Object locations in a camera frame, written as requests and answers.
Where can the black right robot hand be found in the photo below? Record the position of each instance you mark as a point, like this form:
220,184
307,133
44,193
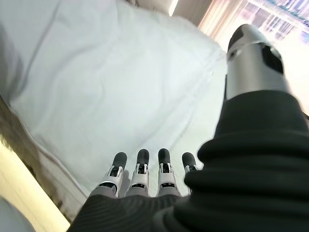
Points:
217,193

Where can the white duvet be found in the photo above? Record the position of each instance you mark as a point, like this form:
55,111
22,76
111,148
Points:
96,84

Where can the pale sheer curtain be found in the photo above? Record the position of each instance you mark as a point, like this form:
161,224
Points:
217,21

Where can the brown upholstered bed frame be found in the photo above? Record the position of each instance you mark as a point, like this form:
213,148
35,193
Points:
26,149

